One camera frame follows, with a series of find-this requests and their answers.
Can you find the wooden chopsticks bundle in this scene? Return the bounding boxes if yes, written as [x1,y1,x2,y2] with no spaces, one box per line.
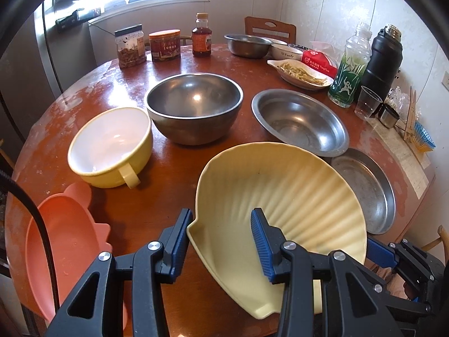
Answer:
[403,87,416,142]

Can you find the black thermos flask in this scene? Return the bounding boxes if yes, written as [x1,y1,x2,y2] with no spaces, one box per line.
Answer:
[361,24,403,101]

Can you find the yellow shell-shaped plate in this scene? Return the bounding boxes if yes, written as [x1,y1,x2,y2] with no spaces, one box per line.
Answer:
[187,142,367,320]

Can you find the wooden chair far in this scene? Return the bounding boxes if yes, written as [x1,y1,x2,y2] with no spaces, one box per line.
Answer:
[244,16,297,44]

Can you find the white ceramic bowl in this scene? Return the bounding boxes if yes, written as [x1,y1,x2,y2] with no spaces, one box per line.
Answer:
[269,38,303,61]

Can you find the black cable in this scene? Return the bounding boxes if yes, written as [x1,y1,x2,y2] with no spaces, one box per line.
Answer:
[0,170,61,313]

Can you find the red tissue pack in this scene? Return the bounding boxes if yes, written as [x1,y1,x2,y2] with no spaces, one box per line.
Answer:
[301,49,338,78]

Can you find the steel round pan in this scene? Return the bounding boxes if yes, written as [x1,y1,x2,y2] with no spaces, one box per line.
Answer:
[330,148,396,235]

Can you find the small steel bowl far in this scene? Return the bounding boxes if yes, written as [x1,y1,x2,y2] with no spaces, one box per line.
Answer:
[224,33,272,59]

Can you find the wide steel basin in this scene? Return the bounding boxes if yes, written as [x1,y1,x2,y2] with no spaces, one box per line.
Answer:
[251,89,349,158]

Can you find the clear jar black lid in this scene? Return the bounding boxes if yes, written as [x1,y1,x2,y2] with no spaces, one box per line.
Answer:
[114,24,146,69]

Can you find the small steel cup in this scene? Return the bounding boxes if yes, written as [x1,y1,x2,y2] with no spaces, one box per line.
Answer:
[377,104,400,129]

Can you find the orange plastic plate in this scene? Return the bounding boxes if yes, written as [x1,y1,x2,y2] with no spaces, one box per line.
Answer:
[25,182,113,323]

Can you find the brown sauce bottle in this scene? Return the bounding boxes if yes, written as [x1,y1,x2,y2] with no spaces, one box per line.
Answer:
[191,13,212,57]

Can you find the deep steel mixing bowl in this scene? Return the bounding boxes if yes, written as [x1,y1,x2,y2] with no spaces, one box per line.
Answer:
[145,73,244,146]

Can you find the clear plastic cup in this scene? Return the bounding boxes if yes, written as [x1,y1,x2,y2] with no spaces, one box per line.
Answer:
[354,86,382,121]

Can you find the white dish with food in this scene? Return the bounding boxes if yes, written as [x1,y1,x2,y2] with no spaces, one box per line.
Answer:
[266,59,333,91]

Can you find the yellow bowl with handle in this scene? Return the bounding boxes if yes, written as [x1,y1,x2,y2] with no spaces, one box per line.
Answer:
[67,107,153,189]

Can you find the blue cupcake liners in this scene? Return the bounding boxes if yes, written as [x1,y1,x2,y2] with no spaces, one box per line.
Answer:
[413,121,436,153]

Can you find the grey refrigerator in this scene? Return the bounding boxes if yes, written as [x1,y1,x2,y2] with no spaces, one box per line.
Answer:
[1,0,97,142]

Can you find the green plastic bottle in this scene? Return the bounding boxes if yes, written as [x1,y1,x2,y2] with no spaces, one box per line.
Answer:
[328,22,372,108]

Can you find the red jar orange lid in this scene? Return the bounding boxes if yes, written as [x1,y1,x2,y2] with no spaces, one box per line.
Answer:
[148,29,180,62]

